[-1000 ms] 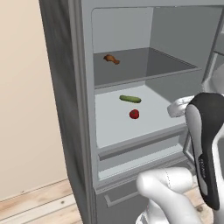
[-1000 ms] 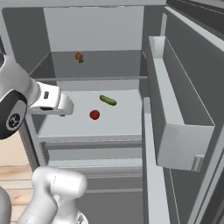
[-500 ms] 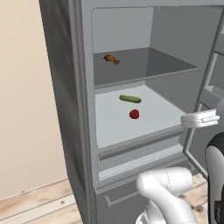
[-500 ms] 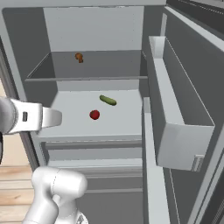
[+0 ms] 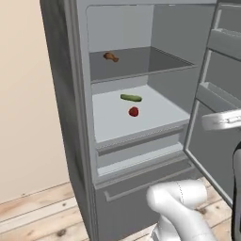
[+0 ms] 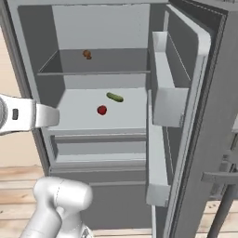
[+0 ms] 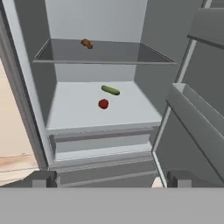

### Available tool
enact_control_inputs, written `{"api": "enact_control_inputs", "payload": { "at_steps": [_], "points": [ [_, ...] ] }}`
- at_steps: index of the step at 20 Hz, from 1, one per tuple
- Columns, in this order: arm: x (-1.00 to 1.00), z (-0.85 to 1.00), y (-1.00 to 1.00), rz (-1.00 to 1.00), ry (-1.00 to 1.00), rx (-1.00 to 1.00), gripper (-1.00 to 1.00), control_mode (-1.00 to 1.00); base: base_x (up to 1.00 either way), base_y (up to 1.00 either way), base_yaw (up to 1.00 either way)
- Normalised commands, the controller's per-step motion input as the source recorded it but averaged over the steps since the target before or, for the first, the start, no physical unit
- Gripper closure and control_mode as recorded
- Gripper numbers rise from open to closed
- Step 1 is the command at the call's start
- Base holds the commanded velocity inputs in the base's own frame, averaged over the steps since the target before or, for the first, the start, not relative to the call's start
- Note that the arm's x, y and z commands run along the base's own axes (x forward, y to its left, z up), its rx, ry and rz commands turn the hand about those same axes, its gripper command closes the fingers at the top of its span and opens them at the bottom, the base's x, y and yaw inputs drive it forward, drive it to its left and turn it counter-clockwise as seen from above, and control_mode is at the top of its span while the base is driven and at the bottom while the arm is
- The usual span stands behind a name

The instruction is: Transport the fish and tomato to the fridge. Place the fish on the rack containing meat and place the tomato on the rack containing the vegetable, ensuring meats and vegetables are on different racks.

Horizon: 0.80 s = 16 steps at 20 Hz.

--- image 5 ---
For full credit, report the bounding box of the red tomato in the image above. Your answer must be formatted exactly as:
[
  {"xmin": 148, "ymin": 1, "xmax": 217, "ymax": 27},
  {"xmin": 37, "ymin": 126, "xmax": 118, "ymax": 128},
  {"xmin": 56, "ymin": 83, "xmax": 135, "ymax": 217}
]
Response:
[{"xmin": 128, "ymin": 105, "xmax": 140, "ymax": 118}]

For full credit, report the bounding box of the grey freezer drawer handle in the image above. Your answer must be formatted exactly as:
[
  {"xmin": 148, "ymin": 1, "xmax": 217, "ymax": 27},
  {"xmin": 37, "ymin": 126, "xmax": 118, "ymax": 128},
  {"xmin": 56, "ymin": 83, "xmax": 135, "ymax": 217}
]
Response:
[{"xmin": 104, "ymin": 165, "xmax": 196, "ymax": 202}]

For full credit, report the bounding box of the grey fridge door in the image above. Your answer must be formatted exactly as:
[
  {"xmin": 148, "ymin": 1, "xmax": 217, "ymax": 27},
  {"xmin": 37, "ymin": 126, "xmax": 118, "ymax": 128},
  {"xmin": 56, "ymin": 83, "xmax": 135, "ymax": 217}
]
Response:
[{"xmin": 183, "ymin": 0, "xmax": 241, "ymax": 209}]

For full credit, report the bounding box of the dark grey fridge rack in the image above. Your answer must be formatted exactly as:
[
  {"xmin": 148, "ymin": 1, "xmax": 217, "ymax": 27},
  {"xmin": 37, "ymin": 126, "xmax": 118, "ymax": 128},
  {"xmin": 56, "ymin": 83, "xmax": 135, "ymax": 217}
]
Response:
[{"xmin": 88, "ymin": 45, "xmax": 199, "ymax": 85}]

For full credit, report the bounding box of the green cucumber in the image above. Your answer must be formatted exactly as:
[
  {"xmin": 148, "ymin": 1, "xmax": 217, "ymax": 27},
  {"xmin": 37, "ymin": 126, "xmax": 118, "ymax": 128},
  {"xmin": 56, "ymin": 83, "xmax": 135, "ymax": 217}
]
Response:
[{"xmin": 120, "ymin": 93, "xmax": 143, "ymax": 103}]

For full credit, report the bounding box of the light grey fridge rack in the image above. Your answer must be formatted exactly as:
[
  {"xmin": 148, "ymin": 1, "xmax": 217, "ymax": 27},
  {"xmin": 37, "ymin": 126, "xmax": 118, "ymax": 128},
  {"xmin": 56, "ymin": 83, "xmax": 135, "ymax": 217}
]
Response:
[{"xmin": 91, "ymin": 84, "xmax": 192, "ymax": 153}]

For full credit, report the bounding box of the grey door shelf bin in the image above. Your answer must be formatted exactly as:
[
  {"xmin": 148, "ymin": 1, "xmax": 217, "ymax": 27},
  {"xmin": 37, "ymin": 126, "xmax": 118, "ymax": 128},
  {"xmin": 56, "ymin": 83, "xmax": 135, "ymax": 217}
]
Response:
[
  {"xmin": 206, "ymin": 26, "xmax": 241, "ymax": 62},
  {"xmin": 194, "ymin": 81, "xmax": 241, "ymax": 114}
]

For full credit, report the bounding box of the brown chicken drumstick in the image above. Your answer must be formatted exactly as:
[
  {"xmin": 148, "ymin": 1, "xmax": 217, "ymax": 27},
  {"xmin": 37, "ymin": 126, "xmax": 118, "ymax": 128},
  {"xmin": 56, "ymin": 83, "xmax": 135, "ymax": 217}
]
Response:
[{"xmin": 103, "ymin": 52, "xmax": 120, "ymax": 63}]

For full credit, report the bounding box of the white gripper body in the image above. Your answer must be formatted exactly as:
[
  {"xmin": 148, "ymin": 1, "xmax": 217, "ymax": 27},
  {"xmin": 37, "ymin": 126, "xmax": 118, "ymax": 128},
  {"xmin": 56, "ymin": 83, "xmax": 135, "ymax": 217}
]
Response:
[{"xmin": 201, "ymin": 108, "xmax": 241, "ymax": 132}]

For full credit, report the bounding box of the grey fridge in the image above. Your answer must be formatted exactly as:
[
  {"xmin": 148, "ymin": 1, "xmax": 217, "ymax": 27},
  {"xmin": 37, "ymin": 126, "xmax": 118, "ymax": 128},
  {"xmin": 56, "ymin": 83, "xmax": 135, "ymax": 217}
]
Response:
[{"xmin": 40, "ymin": 0, "xmax": 241, "ymax": 241}]

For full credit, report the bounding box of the grey freezer drawer front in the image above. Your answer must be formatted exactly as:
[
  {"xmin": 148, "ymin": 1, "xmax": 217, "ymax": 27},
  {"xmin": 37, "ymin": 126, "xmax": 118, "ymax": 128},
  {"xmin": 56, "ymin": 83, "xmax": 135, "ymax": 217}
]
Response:
[{"xmin": 93, "ymin": 159, "xmax": 205, "ymax": 241}]

